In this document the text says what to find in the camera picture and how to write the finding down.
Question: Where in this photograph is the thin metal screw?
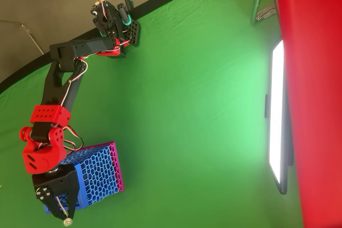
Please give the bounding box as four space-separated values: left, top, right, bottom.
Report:
55 196 73 227

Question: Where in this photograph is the blue mesh basket pink base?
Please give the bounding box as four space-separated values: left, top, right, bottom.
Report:
42 140 126 215

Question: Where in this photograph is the green cloth with black border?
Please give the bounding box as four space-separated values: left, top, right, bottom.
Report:
0 0 304 228

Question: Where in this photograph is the black clamp with teal grip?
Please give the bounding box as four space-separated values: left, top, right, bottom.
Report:
116 0 135 27

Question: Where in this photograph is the bright LED light panel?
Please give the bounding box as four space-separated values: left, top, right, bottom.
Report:
264 40 294 195

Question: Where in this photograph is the red cloth panel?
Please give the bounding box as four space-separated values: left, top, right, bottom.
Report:
272 0 342 228

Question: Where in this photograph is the thin grey floor cable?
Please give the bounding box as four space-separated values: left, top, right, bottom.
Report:
0 20 45 56

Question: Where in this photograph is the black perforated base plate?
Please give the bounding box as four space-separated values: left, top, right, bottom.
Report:
125 18 142 47

